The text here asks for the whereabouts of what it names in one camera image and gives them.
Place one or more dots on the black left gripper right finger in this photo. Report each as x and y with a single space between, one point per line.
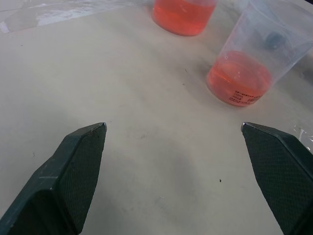
276 171

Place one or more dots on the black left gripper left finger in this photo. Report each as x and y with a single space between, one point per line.
71 176

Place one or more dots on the small clear cup red liquid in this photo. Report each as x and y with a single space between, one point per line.
249 71

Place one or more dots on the beaker with orange liquid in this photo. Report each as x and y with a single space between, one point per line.
182 16

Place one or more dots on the clear plastic sheet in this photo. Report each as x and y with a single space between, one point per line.
49 12

